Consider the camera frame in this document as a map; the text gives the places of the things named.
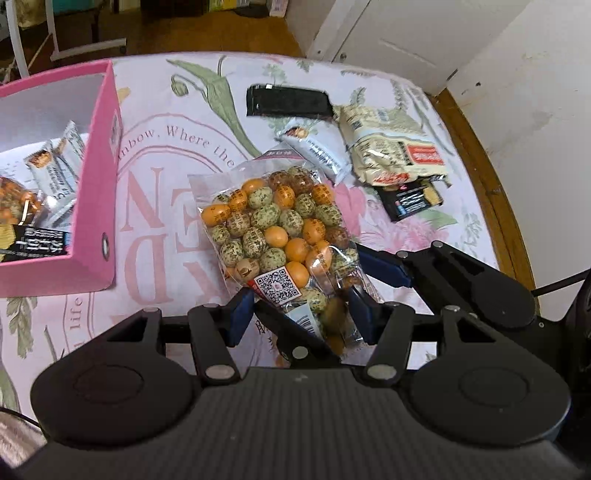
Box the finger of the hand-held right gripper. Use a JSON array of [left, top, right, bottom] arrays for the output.
[[256, 300, 343, 368], [358, 240, 490, 301]]

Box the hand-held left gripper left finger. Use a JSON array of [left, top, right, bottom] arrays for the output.
[[106, 288, 256, 386]]

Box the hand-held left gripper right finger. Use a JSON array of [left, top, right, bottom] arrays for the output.
[[348, 286, 483, 384]]

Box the clear bag of candy balls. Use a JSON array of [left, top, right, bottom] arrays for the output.
[[0, 175, 47, 227], [187, 159, 384, 365]]

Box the white snack bar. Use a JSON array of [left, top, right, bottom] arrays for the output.
[[25, 141, 77, 206], [51, 121, 88, 181], [277, 124, 352, 185], [37, 194, 77, 229]]

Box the pink cardboard box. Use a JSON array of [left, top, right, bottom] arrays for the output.
[[0, 60, 123, 298]]

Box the black and yellow snack packet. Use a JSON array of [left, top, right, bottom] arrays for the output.
[[0, 224, 75, 264], [376, 178, 446, 223]]

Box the beige noodle bag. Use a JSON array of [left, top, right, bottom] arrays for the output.
[[339, 104, 451, 186]]

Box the flat black packet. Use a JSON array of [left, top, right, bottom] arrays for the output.
[[246, 84, 334, 120]]

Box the white door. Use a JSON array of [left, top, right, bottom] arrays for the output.
[[305, 0, 532, 95]]

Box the wooden rolling side table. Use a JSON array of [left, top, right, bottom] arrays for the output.
[[0, 0, 127, 79]]

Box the black cable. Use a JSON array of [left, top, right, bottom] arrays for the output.
[[531, 272, 591, 297]]

